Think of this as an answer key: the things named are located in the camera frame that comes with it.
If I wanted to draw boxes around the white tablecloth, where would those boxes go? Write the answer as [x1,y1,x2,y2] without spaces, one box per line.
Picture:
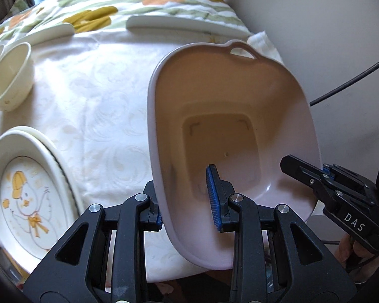
[0,32,285,283]

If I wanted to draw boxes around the duck print plate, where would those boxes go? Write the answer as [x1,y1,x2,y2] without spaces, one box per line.
[0,126,74,261]

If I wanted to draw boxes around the white tray far left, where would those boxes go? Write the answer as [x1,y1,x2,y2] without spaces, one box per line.
[17,22,76,45]

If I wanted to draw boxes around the yellow bear print plate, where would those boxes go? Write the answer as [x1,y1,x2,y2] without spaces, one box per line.
[28,128,83,221]

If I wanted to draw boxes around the floral striped blanket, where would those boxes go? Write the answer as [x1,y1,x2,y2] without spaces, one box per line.
[0,0,251,70]

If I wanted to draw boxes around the black cable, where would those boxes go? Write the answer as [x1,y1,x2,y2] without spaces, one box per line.
[310,58,379,106]

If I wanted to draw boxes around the person's right hand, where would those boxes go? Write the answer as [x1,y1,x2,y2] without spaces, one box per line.
[338,234,379,269]

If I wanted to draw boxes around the white tray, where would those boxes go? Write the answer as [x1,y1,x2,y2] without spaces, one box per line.
[126,14,250,38]
[17,22,76,45]

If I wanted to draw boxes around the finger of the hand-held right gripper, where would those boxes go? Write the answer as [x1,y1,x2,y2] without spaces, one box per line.
[323,163,376,206]
[279,155,335,203]

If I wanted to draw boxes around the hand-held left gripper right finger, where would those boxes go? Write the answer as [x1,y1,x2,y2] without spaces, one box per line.
[206,164,357,303]

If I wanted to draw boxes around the white plastic basin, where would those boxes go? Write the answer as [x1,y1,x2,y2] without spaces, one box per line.
[147,39,323,270]

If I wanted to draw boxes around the white tray far centre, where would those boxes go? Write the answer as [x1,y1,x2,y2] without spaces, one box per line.
[126,14,250,38]

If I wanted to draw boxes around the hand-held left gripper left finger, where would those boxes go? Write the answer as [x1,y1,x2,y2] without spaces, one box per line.
[23,181,164,303]

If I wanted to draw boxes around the cream round bowl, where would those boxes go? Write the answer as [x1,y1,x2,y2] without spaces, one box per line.
[0,42,35,112]

